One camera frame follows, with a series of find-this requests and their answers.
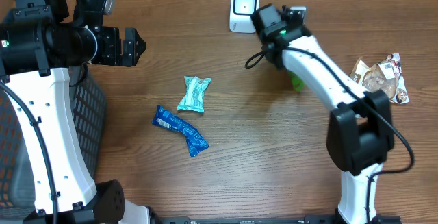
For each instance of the blue snack packet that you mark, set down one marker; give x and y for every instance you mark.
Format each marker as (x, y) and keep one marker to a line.
(167, 120)

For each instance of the teal white candy packet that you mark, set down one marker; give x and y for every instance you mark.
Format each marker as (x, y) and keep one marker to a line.
(195, 92)

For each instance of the white barcode scanner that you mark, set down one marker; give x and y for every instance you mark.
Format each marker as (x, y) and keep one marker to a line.
(240, 16)

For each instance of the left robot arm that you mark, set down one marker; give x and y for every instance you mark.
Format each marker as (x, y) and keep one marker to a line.
(40, 41)

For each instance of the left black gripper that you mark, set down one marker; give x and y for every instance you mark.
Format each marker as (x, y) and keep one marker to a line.
(113, 55)

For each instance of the grey plastic shopping basket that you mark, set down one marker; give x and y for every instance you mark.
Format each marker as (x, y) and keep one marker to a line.
(88, 105)

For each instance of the beige cookie snack bag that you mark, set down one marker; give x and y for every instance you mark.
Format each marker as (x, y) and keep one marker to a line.
(385, 75)

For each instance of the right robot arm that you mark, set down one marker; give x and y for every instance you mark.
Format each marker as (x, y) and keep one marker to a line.
(359, 133)

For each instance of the green gummy candy bag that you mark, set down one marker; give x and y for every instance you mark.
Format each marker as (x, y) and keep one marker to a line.
(297, 83)

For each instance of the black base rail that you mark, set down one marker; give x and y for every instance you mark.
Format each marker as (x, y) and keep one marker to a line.
(311, 219)

